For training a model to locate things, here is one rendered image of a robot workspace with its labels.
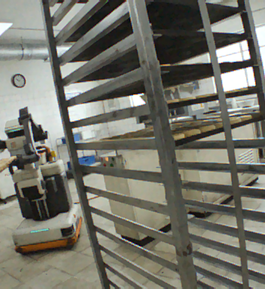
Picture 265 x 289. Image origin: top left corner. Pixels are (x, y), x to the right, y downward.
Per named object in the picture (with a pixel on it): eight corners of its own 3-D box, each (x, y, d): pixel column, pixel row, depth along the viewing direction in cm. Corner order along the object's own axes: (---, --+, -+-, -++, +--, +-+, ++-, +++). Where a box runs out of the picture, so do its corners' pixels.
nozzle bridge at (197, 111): (160, 135, 340) (154, 105, 337) (212, 129, 285) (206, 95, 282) (139, 141, 319) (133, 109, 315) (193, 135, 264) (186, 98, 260)
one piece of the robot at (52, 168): (31, 221, 321) (13, 151, 312) (76, 213, 324) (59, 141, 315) (22, 232, 288) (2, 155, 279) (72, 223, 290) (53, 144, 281)
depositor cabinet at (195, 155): (215, 180, 409) (206, 122, 401) (261, 181, 354) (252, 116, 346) (154, 213, 327) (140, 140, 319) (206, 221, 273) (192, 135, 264)
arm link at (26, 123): (32, 115, 221) (19, 120, 219) (29, 111, 215) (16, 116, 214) (43, 161, 199) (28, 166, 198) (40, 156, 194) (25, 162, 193)
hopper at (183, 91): (158, 104, 329) (156, 92, 328) (198, 97, 287) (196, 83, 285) (140, 108, 311) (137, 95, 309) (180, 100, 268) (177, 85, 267)
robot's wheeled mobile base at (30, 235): (32, 230, 330) (26, 211, 327) (83, 221, 333) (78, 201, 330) (15, 255, 263) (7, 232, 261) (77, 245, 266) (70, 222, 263)
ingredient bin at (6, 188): (4, 205, 503) (-7, 165, 496) (-8, 202, 548) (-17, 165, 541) (28, 196, 541) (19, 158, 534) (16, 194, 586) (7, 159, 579)
